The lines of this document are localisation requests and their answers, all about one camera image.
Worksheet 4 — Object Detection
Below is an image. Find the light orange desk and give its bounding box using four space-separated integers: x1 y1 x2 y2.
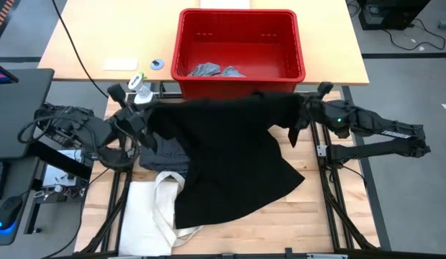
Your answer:
38 0 370 86

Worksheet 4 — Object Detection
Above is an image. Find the dark grey garment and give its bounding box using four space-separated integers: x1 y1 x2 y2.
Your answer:
138 132 191 174

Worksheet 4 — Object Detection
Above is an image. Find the orange black striped strip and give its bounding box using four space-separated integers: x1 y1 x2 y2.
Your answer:
0 0 16 39

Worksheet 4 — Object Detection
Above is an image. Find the black floor cable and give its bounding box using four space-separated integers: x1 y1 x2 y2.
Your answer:
383 17 446 51

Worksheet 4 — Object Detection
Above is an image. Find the black computer mouse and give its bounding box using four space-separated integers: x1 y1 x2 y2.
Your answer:
0 196 24 231

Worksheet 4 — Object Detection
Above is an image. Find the black aluminium rig frame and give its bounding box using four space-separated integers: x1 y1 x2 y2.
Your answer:
78 91 384 259

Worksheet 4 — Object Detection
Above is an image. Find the long black desk cable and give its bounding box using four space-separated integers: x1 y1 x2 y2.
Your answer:
51 0 109 99

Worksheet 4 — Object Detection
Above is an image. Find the black garment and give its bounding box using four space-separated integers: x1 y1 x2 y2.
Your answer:
147 91 306 230

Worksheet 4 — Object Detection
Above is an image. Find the white canvas tote bag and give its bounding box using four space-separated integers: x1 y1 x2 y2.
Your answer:
117 171 205 257

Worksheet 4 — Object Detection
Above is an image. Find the white spray bottle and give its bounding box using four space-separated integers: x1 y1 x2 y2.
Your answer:
127 71 155 106

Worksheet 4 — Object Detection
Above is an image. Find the computer monitor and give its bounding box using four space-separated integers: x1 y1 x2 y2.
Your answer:
0 60 19 86

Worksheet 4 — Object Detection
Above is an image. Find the small light grey cloth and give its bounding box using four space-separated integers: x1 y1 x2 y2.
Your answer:
219 65 247 78
188 62 222 78

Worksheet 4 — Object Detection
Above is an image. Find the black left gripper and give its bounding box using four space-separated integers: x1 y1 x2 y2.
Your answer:
106 82 156 145

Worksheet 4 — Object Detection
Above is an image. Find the red plastic laundry bin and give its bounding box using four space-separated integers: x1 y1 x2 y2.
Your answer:
170 9 306 101

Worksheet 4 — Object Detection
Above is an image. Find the grey workstation desk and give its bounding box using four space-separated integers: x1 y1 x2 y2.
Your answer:
0 158 42 249

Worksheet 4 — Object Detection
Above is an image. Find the white rectangular pad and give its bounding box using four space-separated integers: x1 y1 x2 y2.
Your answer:
102 57 140 71

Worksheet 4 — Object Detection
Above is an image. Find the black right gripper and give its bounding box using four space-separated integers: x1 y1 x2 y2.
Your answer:
297 81 342 137

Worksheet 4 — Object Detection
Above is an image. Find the black computer case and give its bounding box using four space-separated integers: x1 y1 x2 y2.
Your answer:
358 0 432 32

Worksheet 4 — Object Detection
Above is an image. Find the dark grey flat panel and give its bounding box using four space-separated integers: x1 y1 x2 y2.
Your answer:
0 68 55 161

